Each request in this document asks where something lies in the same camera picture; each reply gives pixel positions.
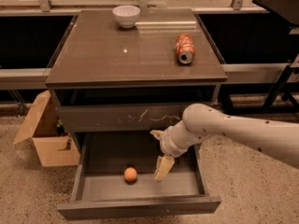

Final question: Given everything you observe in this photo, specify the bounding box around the open cardboard box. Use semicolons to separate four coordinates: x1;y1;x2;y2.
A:
14;91;80;167

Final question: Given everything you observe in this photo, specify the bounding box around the orange fruit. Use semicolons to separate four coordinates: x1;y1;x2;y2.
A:
124;167;137;182

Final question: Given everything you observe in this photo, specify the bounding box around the dark grey drawer cabinet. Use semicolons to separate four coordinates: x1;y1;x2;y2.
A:
46;8;227;147

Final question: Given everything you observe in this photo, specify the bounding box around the white ceramic bowl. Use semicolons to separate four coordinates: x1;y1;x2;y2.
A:
112;6;141;28

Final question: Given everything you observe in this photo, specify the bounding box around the black metal stand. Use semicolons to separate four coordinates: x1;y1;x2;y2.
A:
218;57;299;115

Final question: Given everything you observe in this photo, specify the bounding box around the black table top corner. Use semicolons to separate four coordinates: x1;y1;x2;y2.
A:
252;0;299;25

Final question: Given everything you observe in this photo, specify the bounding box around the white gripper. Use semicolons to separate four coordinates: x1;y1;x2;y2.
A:
149;126;189;182

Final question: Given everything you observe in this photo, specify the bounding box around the scratched grey top drawer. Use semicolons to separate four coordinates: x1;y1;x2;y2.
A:
56;103;190;133

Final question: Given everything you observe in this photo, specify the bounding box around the open grey middle drawer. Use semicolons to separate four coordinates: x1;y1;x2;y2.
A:
58;131;221;220

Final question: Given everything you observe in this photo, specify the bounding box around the orange soda can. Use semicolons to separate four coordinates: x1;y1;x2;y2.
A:
176;34;195;64

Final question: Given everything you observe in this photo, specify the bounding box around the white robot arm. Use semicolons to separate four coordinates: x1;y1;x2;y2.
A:
150;104;299;182

